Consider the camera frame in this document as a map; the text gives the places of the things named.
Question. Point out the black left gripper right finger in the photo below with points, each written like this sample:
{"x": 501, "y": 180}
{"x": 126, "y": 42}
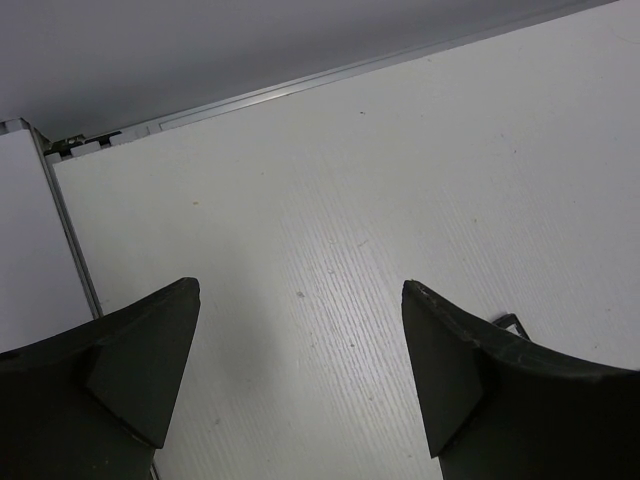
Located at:
{"x": 496, "y": 405}

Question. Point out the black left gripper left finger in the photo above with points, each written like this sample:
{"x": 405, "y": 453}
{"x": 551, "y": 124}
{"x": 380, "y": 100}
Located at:
{"x": 96, "y": 401}

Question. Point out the aluminium table edge rail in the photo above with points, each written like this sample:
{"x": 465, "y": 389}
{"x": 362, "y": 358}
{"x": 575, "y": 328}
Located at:
{"x": 54, "y": 152}

